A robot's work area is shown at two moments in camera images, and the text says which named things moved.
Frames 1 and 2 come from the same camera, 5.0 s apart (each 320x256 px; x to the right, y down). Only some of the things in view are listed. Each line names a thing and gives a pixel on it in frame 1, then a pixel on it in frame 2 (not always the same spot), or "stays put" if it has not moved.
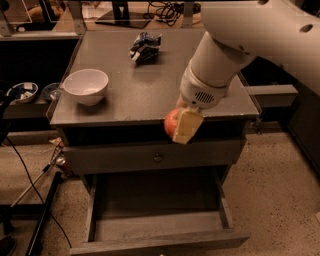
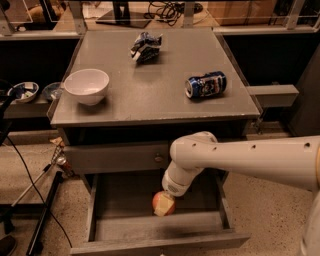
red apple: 170,121 -> 155,202
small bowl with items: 22,92 stays put
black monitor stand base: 121,16 stays put
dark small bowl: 51,91 stays put
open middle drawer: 164,210 stays put
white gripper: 200,89 -> 172,187
